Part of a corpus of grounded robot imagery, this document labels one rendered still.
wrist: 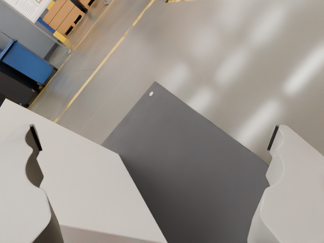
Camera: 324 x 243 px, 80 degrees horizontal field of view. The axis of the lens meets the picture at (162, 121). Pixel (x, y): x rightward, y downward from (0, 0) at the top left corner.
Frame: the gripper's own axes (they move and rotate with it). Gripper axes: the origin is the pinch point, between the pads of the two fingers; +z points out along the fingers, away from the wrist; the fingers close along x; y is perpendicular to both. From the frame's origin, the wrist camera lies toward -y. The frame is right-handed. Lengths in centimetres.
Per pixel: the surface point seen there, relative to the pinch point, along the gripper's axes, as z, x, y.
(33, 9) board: 464, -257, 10
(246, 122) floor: 48, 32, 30
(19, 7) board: 455, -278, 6
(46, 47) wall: 866, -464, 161
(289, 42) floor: 67, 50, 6
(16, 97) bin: 409, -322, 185
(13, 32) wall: 831, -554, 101
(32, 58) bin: 433, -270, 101
